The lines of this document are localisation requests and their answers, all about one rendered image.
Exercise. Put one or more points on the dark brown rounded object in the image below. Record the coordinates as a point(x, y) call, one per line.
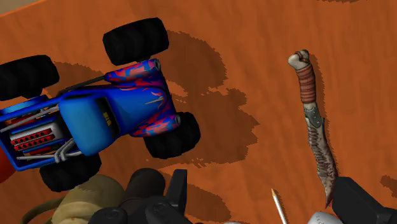
point(144, 184)

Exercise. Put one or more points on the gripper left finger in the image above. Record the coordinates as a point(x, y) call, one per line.
point(177, 189)

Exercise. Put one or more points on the orange-red object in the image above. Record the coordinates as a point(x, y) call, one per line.
point(4, 169)

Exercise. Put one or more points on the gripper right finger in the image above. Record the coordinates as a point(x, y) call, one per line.
point(356, 201)

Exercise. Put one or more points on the white rounded object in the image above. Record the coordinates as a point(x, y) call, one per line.
point(324, 218)

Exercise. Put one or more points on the blue toy monster truck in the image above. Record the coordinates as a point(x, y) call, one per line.
point(124, 102)

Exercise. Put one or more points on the white pencil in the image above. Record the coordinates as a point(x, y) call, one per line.
point(278, 204)

